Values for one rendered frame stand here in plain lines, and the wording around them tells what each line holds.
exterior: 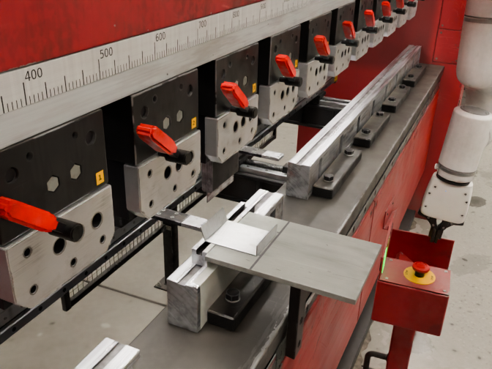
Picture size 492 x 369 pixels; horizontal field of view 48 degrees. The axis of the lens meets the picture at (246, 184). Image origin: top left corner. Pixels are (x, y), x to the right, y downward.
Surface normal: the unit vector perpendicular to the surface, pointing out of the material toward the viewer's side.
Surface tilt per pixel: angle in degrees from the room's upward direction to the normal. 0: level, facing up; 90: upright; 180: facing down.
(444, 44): 90
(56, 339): 0
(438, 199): 90
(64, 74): 90
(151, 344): 0
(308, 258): 0
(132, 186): 90
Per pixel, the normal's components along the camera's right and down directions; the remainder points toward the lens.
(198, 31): 0.90, 0.21
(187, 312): -0.43, 0.38
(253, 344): 0.03, -0.90
